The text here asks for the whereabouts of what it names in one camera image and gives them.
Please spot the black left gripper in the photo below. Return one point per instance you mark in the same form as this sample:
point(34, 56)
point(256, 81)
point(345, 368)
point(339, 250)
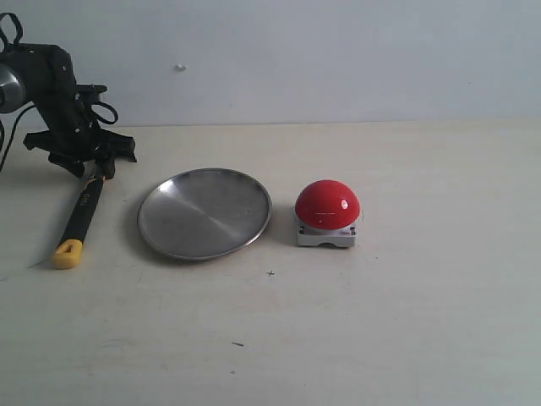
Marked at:
point(44, 76)

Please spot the yellow black claw hammer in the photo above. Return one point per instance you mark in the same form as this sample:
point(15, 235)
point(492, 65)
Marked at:
point(69, 250)

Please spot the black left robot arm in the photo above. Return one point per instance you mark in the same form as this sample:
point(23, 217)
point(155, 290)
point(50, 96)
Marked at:
point(73, 113)

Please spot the red dome push button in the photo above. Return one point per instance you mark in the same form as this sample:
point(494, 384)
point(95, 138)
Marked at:
point(327, 212)

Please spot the round silver metal plate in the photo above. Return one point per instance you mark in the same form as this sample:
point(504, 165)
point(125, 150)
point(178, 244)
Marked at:
point(204, 214)

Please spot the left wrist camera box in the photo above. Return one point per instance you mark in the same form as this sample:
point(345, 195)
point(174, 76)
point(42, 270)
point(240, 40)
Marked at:
point(90, 94)

